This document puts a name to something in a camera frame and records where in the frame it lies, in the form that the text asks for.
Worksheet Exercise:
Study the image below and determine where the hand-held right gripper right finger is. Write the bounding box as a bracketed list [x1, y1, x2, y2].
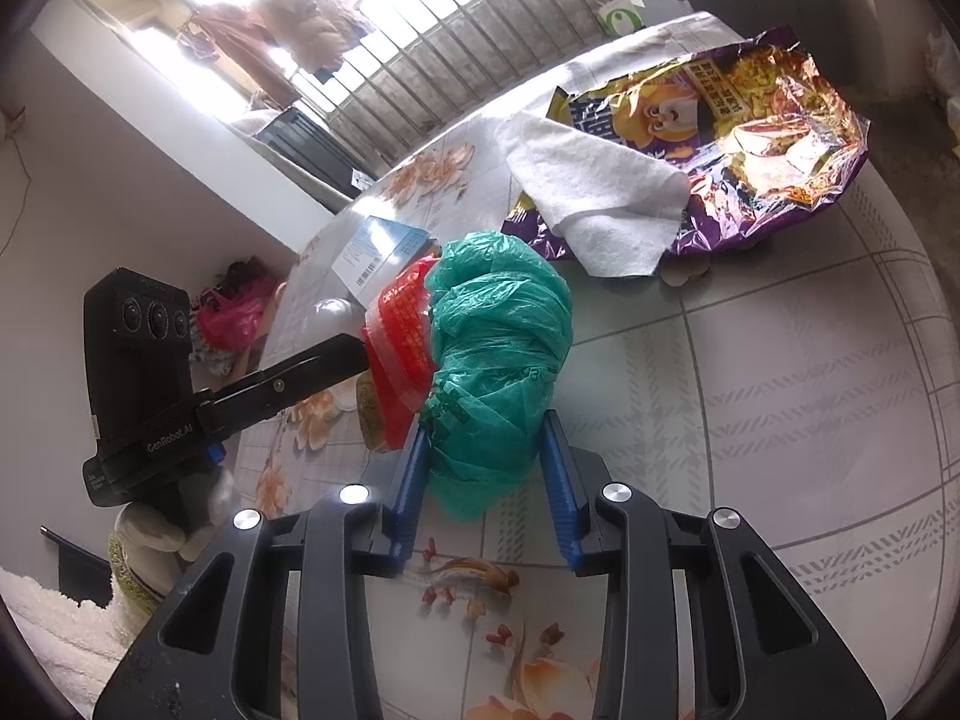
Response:
[538, 409, 882, 720]

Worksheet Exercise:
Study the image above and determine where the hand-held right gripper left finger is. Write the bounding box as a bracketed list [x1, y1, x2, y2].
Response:
[94, 412, 432, 720]

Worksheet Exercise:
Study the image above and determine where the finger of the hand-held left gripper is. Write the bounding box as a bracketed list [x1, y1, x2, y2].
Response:
[199, 334, 372, 440]

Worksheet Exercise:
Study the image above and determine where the red plastic bag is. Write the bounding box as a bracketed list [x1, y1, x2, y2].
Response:
[362, 255, 445, 452]

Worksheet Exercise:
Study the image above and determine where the green plastic bag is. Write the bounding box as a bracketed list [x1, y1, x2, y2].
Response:
[418, 231, 575, 523]

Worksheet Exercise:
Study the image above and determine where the white paper towel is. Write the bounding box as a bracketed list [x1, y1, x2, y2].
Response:
[495, 111, 689, 278]

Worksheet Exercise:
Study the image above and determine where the purple yellow snack bag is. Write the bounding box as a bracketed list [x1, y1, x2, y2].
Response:
[501, 26, 872, 265]

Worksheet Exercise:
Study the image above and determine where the person's left hand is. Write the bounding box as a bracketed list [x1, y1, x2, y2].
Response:
[112, 465, 241, 563]

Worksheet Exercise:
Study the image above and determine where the pink plastic bag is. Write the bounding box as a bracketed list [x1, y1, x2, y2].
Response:
[196, 262, 280, 352]

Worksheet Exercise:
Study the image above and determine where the blue white paper box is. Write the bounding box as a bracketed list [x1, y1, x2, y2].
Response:
[334, 216, 434, 293]

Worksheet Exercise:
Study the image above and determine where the floral plastic tablecloth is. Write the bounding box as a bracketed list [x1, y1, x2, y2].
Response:
[232, 11, 960, 720]

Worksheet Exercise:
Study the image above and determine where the dark plastic crate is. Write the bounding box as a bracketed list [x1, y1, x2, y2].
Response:
[255, 106, 359, 202]

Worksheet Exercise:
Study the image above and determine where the green white shaggy rug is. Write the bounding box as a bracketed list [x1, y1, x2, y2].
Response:
[0, 529, 162, 720]

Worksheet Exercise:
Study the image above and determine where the brown hanging garment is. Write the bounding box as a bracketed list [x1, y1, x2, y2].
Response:
[180, 4, 301, 110]

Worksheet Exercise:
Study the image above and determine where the cream puffy jacket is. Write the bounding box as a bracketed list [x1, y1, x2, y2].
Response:
[251, 0, 368, 76]

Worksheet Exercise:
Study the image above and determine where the metal window railing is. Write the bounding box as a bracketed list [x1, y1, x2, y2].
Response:
[292, 0, 623, 166]

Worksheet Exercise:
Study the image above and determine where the white bag green logo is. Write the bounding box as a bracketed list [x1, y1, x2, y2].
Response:
[596, 0, 647, 38]

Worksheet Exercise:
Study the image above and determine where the grey cabinet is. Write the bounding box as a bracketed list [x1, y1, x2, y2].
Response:
[626, 0, 878, 102]

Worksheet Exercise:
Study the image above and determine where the white plastic bag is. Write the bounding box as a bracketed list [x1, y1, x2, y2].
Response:
[926, 22, 960, 107]

